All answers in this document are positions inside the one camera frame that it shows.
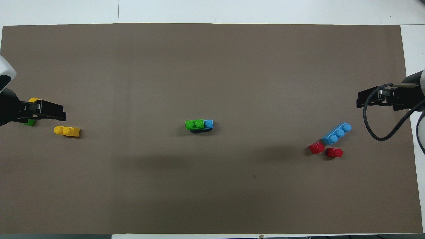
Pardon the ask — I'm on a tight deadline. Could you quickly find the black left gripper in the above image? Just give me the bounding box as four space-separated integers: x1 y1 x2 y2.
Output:
13 100 67 122

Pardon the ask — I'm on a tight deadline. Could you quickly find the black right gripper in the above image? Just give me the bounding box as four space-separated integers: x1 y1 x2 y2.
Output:
357 83 416 112

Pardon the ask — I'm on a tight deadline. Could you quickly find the blue three-stud block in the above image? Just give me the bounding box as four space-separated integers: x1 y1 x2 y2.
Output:
189 119 214 133
321 122 352 146

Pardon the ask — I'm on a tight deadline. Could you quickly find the brown table mat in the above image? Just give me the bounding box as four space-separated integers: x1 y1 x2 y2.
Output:
0 23 423 235

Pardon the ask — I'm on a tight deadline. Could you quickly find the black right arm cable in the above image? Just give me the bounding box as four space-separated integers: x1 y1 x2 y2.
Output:
363 82 425 142

